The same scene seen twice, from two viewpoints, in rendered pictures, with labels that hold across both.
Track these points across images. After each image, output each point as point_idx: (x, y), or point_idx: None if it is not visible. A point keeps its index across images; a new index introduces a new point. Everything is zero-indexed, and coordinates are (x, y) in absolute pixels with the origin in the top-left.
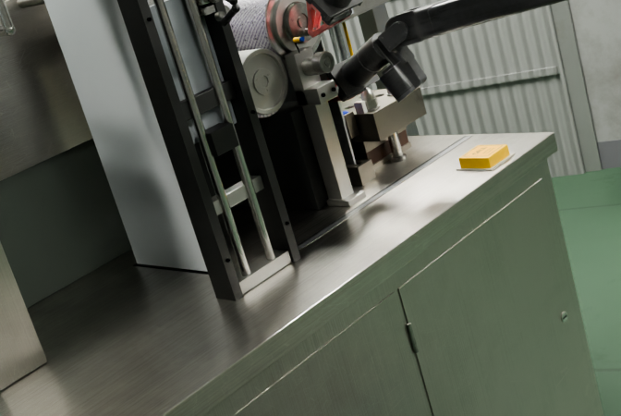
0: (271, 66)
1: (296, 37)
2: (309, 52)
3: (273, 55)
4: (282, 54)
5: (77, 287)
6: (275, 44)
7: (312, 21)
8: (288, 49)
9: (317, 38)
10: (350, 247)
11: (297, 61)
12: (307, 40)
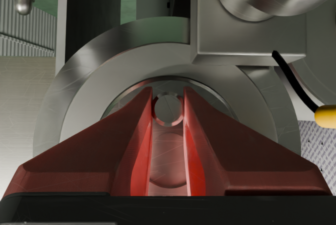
0: (322, 52)
1: (226, 109)
2: (221, 36)
3: (318, 80)
4: (266, 71)
5: None
6: (282, 109)
7: (201, 166)
8: (249, 77)
9: (99, 67)
10: None
11: (302, 24)
12: (173, 81)
